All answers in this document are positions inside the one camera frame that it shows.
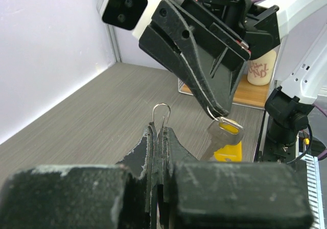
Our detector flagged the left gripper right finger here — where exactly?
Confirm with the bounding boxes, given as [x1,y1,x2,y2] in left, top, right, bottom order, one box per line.
[158,127,314,228]

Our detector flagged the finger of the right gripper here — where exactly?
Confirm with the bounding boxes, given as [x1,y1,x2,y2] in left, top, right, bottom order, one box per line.
[139,26,230,117]
[150,0,251,109]

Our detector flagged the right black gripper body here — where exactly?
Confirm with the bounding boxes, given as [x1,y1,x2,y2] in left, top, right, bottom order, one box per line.
[176,0,281,60]

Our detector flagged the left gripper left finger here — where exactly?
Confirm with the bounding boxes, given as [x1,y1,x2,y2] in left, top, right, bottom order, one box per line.
[1,123,156,228]

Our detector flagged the key with yellow tag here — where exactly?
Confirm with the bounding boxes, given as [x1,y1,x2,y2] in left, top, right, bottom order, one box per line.
[200,106,244,161]

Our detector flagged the keyring with tagged keys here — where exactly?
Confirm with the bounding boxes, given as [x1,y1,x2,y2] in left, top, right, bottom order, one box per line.
[152,103,171,131]

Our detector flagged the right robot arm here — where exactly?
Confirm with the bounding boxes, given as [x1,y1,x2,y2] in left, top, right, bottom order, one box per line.
[133,0,326,158]

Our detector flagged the white container on shelf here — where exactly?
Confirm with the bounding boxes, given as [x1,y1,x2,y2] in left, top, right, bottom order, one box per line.
[247,50,277,86]

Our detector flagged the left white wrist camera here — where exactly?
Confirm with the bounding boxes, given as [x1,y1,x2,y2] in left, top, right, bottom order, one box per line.
[97,0,162,39]

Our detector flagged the wire shelf rack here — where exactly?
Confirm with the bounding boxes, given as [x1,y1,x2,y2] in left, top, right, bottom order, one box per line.
[177,78,271,109]

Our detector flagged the white slotted cable duct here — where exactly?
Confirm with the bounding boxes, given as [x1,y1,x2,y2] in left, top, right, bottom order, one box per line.
[301,154,320,228]

